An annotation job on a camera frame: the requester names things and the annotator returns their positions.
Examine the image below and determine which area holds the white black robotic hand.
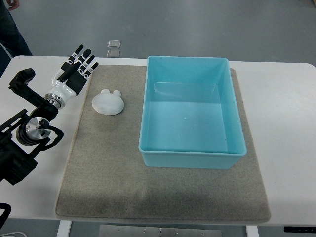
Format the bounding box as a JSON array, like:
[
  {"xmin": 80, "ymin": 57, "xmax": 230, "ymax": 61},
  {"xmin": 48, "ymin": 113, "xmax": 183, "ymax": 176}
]
[{"xmin": 44, "ymin": 44, "xmax": 99, "ymax": 110}]

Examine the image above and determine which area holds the white bunny toy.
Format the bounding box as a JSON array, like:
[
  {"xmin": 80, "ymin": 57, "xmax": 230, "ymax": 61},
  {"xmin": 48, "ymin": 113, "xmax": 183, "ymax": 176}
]
[{"xmin": 92, "ymin": 89, "xmax": 124, "ymax": 116}]

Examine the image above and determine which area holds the blue plastic box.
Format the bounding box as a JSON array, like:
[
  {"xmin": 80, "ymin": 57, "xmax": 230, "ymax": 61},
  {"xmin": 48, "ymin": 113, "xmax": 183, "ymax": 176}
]
[{"xmin": 139, "ymin": 56, "xmax": 247, "ymax": 169}]

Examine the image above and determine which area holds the lower floor socket plate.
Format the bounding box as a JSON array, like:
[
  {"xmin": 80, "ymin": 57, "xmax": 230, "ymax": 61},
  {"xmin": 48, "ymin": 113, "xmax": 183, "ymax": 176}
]
[{"xmin": 107, "ymin": 49, "xmax": 120, "ymax": 58}]

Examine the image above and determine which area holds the floor socket plate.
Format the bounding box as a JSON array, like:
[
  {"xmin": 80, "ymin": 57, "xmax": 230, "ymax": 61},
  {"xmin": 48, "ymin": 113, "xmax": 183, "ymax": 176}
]
[
  {"xmin": 108, "ymin": 40, "xmax": 121, "ymax": 48},
  {"xmin": 107, "ymin": 49, "xmax": 120, "ymax": 58}
]

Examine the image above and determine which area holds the upper floor socket plate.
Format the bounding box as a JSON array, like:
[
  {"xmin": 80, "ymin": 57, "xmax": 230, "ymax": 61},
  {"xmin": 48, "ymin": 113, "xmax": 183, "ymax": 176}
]
[{"xmin": 108, "ymin": 40, "xmax": 121, "ymax": 48}]

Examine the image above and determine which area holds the person in dark trousers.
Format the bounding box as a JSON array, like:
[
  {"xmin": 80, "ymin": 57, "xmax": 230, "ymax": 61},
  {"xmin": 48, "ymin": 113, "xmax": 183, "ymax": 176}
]
[{"xmin": 0, "ymin": 0, "xmax": 32, "ymax": 76}]

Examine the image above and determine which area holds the grey felt mat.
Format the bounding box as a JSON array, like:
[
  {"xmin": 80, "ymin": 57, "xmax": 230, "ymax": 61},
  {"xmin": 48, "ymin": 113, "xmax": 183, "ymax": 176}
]
[{"xmin": 55, "ymin": 66, "xmax": 271, "ymax": 224}]

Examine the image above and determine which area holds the black object at edge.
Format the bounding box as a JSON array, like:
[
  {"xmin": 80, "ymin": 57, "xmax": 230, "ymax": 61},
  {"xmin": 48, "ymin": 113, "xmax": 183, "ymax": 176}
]
[{"xmin": 0, "ymin": 203, "xmax": 11, "ymax": 228}]

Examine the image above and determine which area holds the black table control panel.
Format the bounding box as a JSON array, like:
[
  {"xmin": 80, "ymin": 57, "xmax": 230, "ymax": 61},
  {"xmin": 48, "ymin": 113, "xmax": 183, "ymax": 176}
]
[{"xmin": 283, "ymin": 226, "xmax": 316, "ymax": 234}]

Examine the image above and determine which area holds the metal table base plate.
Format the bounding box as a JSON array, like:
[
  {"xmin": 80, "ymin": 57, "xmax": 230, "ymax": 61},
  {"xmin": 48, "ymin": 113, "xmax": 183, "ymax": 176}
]
[{"xmin": 99, "ymin": 225, "xmax": 223, "ymax": 237}]

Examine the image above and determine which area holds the white cable on floor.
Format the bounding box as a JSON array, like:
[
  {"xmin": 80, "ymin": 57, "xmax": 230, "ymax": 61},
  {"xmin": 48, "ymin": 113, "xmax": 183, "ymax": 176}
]
[{"xmin": 0, "ymin": 231, "xmax": 26, "ymax": 237}]

